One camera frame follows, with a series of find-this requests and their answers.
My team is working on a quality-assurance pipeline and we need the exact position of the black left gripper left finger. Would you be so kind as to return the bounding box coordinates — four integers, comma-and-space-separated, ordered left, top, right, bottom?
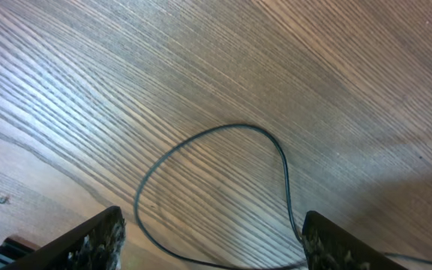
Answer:
0, 206, 126, 270

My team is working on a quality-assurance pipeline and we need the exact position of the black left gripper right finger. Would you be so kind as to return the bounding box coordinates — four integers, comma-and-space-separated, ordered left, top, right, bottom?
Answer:
302, 211, 406, 270

